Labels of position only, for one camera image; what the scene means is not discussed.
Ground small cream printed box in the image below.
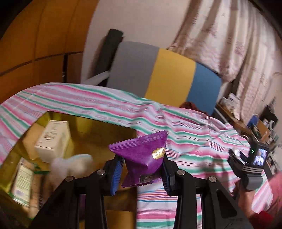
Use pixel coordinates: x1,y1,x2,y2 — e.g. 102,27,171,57
10,165,33,207

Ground white blue medicine box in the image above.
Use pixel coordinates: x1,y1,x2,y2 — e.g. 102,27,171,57
226,93,240,113

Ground black rolled mat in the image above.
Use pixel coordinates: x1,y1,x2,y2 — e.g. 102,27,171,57
94,29,123,75

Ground person's right hand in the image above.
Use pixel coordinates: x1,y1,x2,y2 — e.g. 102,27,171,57
232,181,255,218

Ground wooden side shelf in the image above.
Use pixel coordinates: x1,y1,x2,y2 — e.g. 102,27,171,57
215,104,274,149

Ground cream tall carton box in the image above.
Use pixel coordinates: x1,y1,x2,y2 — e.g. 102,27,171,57
35,120,71,164

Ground grey yellow blue headboard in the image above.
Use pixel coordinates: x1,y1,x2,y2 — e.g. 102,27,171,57
107,42,221,115

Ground pink patterned curtain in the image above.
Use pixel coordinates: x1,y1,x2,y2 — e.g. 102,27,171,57
169,1,281,123

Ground gold metal tin box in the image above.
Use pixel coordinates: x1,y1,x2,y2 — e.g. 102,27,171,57
1,111,137,228

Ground striped pink green bedsheet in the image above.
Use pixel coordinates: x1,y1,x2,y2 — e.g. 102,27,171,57
0,82,274,229

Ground wooden wardrobe panels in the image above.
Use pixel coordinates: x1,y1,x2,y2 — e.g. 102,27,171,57
1,1,98,102

